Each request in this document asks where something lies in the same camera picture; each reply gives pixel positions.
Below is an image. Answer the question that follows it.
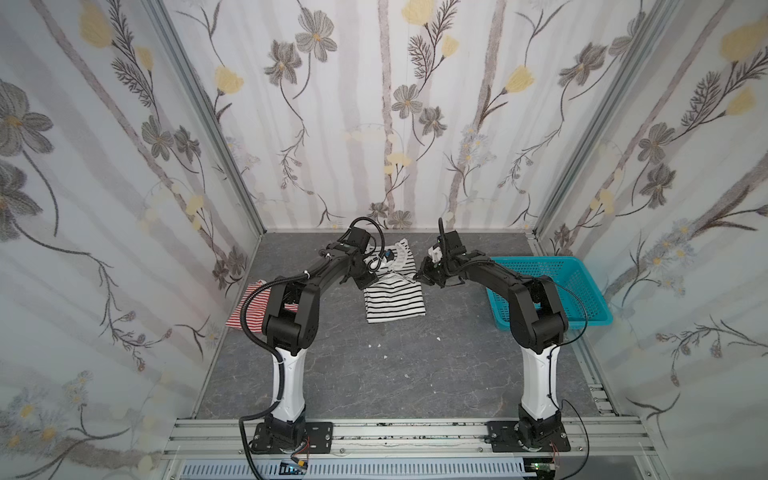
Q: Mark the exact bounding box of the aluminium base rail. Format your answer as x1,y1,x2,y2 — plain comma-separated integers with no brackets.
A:
161,417,657,462

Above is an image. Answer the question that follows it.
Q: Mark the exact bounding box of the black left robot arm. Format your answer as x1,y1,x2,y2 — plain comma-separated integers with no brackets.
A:
262,226,376,450

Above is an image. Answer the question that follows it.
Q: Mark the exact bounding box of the white slotted cable duct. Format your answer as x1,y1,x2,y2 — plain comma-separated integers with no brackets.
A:
176,458,535,479

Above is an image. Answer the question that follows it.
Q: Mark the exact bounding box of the red white striped tank top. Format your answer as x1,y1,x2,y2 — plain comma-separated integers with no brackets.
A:
226,280,270,334

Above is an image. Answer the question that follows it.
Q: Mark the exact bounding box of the teal plastic basket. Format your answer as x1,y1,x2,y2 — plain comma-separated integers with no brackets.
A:
493,256,613,331

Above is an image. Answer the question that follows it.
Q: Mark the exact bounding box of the black corrugated cable conduit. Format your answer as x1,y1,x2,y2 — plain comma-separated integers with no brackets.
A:
238,215,386,480

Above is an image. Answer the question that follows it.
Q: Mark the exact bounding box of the black white striped tank top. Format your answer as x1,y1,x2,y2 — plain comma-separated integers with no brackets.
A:
363,239,426,324

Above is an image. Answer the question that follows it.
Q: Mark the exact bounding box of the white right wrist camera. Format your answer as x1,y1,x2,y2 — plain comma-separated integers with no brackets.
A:
427,243,443,265

